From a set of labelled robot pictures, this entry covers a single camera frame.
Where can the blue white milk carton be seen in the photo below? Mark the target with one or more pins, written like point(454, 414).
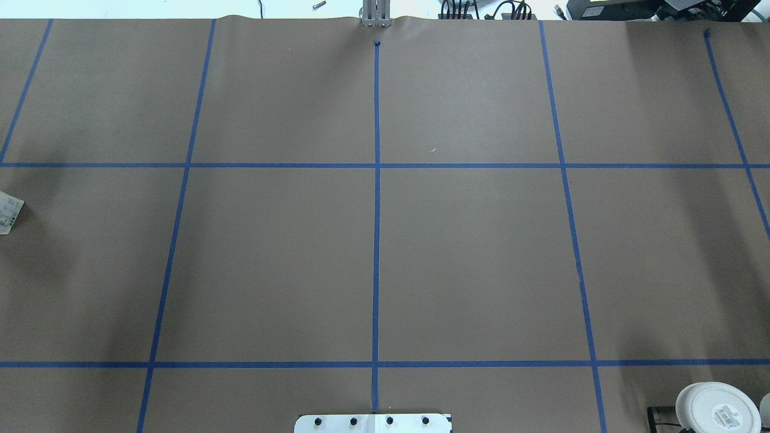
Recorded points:
point(10, 209)

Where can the white cup in rack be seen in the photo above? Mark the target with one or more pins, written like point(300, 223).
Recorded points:
point(717, 407)
point(764, 410)

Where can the black power strip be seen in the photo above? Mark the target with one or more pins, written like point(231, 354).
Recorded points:
point(486, 10)

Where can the aluminium frame post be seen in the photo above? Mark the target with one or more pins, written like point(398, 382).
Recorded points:
point(376, 14)

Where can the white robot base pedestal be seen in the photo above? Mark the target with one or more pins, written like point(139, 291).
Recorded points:
point(398, 422)

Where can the black wire cup rack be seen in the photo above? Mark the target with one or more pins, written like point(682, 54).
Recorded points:
point(663, 419)

